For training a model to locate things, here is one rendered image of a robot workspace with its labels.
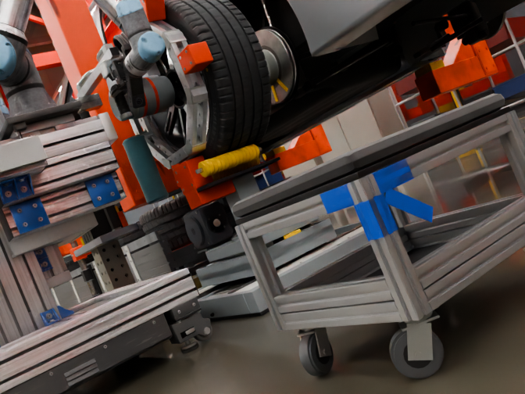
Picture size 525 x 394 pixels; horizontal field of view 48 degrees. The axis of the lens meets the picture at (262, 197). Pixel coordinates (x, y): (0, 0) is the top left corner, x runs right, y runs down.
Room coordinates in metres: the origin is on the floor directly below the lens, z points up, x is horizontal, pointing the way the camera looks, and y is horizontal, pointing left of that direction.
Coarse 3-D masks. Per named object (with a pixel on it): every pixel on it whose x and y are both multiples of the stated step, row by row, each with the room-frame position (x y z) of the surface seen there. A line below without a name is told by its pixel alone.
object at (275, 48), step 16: (256, 32) 2.53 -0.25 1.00; (272, 32) 2.46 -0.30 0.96; (272, 48) 2.49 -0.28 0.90; (288, 48) 2.44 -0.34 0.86; (272, 64) 2.48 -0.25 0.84; (288, 64) 2.44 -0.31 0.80; (272, 80) 2.51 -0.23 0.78; (288, 80) 2.47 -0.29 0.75; (272, 96) 2.59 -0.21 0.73; (288, 96) 2.54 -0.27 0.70
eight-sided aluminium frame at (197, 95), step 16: (160, 32) 2.01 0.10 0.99; (176, 32) 2.01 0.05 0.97; (176, 48) 1.99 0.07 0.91; (176, 64) 2.00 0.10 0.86; (192, 80) 2.03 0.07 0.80; (192, 96) 1.98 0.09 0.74; (192, 112) 2.02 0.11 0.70; (144, 128) 2.44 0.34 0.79; (192, 128) 2.05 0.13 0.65; (160, 144) 2.37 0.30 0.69; (192, 144) 2.09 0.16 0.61; (160, 160) 2.33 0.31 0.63; (176, 160) 2.22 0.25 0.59
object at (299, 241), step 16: (320, 224) 2.21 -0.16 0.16; (288, 240) 2.12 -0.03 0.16; (304, 240) 2.15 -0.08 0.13; (320, 240) 2.19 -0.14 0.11; (240, 256) 2.23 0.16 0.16; (272, 256) 2.07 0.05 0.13; (288, 256) 2.10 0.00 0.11; (208, 272) 2.37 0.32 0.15; (224, 272) 2.26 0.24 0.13; (240, 272) 2.16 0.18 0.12
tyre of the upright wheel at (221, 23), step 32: (192, 0) 2.12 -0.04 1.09; (224, 0) 2.15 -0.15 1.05; (192, 32) 2.01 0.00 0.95; (224, 32) 2.04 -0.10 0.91; (224, 64) 2.01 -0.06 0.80; (256, 64) 2.09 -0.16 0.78; (224, 96) 2.02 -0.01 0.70; (256, 96) 2.10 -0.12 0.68; (224, 128) 2.07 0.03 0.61; (256, 128) 2.19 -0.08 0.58
